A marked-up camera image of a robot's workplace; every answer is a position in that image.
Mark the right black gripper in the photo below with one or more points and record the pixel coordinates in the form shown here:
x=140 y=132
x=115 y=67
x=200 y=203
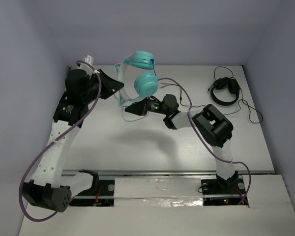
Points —
x=139 y=107

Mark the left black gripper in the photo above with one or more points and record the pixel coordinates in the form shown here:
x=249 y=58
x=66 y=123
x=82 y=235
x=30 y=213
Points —
x=101 y=83

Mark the teal cat-ear headphones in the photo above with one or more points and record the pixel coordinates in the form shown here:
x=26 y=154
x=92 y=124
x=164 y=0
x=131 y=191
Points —
x=146 y=84

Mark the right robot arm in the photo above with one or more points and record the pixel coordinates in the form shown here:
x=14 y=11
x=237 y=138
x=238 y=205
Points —
x=212 y=126

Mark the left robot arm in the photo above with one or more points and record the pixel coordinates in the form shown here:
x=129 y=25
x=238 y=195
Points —
x=45 y=189

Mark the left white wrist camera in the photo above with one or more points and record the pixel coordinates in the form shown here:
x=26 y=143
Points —
x=86 y=64

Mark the aluminium rail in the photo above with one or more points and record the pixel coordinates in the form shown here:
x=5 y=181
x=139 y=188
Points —
x=161 y=173

